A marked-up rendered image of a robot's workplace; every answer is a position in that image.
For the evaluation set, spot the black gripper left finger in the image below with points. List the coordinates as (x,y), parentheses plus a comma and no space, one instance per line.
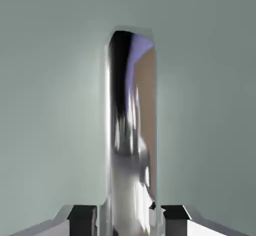
(80,218)

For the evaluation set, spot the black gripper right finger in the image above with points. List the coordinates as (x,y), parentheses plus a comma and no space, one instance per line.
(176,218)

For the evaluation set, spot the grey-green painted drawer front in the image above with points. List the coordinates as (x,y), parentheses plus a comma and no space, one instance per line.
(50,80)

